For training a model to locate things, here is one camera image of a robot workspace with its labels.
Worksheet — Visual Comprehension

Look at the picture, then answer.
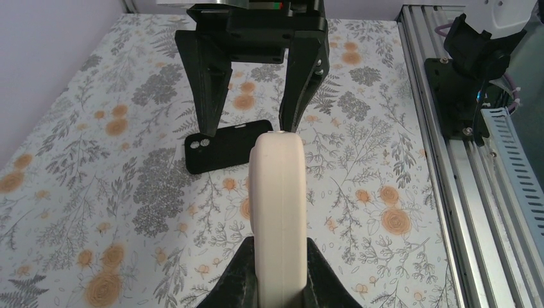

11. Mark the white slotted cable duct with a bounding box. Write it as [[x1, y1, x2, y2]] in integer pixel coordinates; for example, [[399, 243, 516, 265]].
[[482, 108, 543, 255]]

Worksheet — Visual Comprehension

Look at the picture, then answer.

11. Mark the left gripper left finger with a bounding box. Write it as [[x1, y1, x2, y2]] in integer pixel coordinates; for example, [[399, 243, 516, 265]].
[[197, 237, 258, 308]]

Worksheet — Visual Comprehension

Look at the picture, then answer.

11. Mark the aluminium mounting rail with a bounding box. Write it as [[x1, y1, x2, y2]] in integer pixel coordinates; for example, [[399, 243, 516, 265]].
[[398, 4, 543, 307]]

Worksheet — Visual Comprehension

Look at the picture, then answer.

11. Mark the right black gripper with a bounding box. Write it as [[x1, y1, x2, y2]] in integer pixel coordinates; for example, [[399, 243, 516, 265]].
[[174, 1, 330, 137]]

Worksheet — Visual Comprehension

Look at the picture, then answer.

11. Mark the floral patterned table mat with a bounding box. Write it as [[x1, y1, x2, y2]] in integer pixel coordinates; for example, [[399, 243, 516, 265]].
[[1, 15, 458, 307]]

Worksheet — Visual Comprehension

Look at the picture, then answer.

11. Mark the phone with beige case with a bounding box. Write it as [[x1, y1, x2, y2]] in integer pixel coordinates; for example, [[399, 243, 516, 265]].
[[248, 132, 307, 307]]

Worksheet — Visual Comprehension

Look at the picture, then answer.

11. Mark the black phone case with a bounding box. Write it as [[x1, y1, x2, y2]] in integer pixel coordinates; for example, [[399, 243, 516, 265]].
[[184, 119, 273, 175]]

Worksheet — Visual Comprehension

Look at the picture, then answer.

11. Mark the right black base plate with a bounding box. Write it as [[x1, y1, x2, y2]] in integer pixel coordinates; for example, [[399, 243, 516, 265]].
[[424, 58, 490, 146]]

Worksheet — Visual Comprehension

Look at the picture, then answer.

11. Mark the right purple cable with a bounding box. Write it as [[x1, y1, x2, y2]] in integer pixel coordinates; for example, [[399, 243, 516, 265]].
[[438, 23, 523, 114]]

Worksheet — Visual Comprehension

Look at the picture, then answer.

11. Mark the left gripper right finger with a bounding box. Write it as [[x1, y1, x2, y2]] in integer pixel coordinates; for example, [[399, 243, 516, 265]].
[[303, 237, 362, 308]]

